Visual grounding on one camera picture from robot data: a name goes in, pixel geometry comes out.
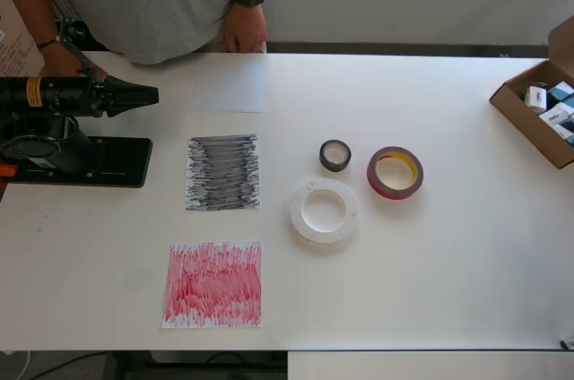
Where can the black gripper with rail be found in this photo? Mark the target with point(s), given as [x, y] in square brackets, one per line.
[80, 97]

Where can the wide white tape roll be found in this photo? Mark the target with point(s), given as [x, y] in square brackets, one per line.
[296, 218]

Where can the small black tape roll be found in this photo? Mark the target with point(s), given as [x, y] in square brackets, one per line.
[334, 168]

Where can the red 3M tape roll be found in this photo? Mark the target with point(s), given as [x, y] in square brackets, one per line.
[376, 189]

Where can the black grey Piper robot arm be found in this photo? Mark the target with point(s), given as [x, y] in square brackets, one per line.
[27, 147]

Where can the person's right hand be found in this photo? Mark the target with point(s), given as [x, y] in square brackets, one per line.
[58, 64]

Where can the person's left hand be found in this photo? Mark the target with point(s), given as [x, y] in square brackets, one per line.
[246, 30]

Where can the grey t-shirt torso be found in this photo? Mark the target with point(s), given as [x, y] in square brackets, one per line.
[143, 3]

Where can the black scribbled paper sheet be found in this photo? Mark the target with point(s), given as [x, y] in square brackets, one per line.
[202, 196]

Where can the cardboard sheet with writing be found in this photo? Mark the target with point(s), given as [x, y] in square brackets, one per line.
[18, 48]

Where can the orange clamp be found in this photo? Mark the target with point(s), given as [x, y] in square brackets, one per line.
[9, 171]

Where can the red scribbled paper sheet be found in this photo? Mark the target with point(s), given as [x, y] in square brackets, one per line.
[211, 286]

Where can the open brown cardboard box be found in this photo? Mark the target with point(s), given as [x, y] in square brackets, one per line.
[524, 129]

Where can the white panel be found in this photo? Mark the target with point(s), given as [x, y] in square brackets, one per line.
[426, 366]

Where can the white small carton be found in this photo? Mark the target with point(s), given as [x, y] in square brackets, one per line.
[553, 115]
[536, 100]
[565, 133]

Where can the dark blue small carton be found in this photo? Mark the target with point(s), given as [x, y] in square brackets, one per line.
[569, 104]
[560, 91]

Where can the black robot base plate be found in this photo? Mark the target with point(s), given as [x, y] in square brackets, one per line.
[125, 165]

